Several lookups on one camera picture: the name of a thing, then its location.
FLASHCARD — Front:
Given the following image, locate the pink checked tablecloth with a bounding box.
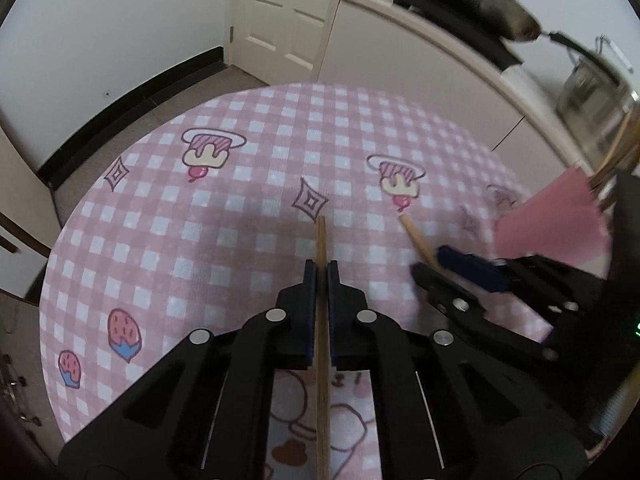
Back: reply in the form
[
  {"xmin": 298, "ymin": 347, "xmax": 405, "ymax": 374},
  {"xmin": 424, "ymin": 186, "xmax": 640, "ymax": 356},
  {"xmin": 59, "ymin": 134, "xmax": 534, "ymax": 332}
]
[{"xmin": 39, "ymin": 82, "xmax": 613, "ymax": 480}]

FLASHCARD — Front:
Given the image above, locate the bunch of wooden chopsticks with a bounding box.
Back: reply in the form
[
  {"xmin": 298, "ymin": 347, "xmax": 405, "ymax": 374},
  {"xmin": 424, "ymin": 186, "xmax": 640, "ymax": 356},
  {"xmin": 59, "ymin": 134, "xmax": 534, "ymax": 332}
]
[{"xmin": 587, "ymin": 105, "xmax": 640, "ymax": 213}]

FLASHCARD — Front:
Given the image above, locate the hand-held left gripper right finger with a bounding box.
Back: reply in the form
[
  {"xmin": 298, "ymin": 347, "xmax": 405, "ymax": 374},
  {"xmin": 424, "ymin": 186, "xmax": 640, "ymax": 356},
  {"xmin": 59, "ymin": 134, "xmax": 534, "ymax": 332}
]
[{"xmin": 326, "ymin": 260, "xmax": 588, "ymax": 480}]

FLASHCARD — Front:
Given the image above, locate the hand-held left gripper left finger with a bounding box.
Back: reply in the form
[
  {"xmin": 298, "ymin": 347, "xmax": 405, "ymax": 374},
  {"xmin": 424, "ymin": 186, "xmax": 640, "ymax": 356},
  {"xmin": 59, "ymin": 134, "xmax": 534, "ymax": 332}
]
[{"xmin": 57, "ymin": 259, "xmax": 318, "ymax": 480}]

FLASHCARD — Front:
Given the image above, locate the beige cupboard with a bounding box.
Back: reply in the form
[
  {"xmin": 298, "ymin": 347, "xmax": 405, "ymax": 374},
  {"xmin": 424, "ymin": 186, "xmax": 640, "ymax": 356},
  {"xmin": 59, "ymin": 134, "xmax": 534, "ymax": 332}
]
[{"xmin": 0, "ymin": 125, "xmax": 53, "ymax": 303}]

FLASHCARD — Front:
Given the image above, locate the stainless steel pot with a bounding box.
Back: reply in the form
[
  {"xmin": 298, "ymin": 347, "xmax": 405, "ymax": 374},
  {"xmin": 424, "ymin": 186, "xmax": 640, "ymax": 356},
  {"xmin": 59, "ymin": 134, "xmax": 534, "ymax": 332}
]
[{"xmin": 556, "ymin": 35, "xmax": 640, "ymax": 171}]

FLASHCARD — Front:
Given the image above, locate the white cabinet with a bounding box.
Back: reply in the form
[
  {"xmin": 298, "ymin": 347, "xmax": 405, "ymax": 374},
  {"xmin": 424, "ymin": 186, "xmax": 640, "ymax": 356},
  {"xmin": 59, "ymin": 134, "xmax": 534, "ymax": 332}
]
[{"xmin": 317, "ymin": 0, "xmax": 591, "ymax": 171}]

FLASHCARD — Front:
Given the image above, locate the white panel door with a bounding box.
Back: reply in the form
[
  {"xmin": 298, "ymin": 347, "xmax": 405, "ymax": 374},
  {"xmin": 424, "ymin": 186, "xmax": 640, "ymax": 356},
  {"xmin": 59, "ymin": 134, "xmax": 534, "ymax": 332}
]
[{"xmin": 225, "ymin": 0, "xmax": 341, "ymax": 83}]

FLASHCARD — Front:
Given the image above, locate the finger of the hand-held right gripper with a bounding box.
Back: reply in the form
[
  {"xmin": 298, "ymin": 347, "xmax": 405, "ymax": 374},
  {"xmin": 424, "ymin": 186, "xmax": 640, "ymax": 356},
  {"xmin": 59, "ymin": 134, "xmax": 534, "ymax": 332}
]
[
  {"xmin": 437, "ymin": 245, "xmax": 609, "ymax": 312},
  {"xmin": 410, "ymin": 263, "xmax": 562, "ymax": 362}
]

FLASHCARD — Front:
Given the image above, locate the single wooden chopstick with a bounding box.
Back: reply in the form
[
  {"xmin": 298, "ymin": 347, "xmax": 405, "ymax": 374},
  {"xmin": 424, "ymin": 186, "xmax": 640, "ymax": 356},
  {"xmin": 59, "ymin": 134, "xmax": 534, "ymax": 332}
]
[
  {"xmin": 315, "ymin": 216, "xmax": 332, "ymax": 480},
  {"xmin": 398, "ymin": 215, "xmax": 442, "ymax": 272}
]

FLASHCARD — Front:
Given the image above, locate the pink paper cup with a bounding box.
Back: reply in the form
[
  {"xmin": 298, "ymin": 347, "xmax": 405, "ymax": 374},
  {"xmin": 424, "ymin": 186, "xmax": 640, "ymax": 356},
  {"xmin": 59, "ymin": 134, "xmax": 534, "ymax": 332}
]
[{"xmin": 495, "ymin": 167, "xmax": 613, "ymax": 266}]

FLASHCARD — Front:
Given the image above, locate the dark wok with handle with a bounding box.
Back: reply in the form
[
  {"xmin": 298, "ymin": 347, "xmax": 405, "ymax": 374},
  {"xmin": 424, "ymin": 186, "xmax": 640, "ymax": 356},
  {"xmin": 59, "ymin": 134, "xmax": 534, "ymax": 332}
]
[{"xmin": 417, "ymin": 0, "xmax": 621, "ymax": 81}]

